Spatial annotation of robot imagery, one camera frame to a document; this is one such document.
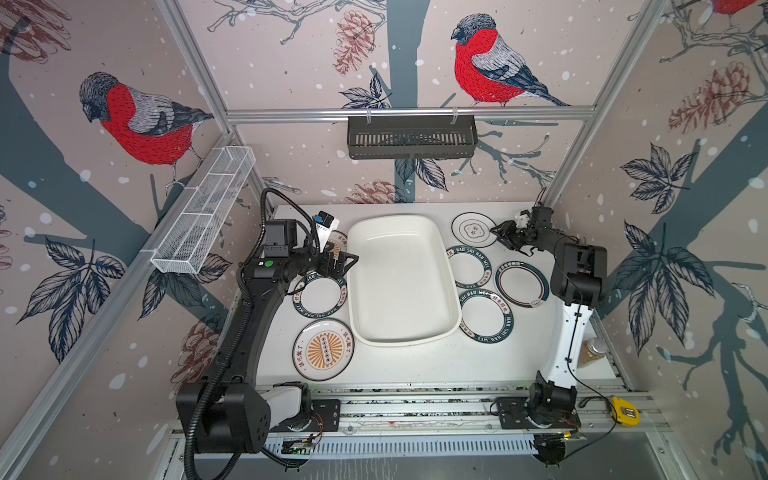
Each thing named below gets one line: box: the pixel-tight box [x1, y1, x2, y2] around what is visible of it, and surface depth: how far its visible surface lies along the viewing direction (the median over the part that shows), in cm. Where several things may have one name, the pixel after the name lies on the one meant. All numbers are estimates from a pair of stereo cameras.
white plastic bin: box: [347, 214, 462, 347], surface depth 100 cm
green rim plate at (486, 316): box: [459, 288, 515, 345], surface depth 92 cm
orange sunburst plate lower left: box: [292, 318, 355, 382], surface depth 85 cm
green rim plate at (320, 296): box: [292, 270, 348, 319], surface depth 97 cm
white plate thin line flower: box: [451, 211, 497, 249], surface depth 116 cm
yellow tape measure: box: [612, 397, 641, 427], surface depth 74 cm
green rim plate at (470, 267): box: [446, 245, 493, 289], surface depth 106 cm
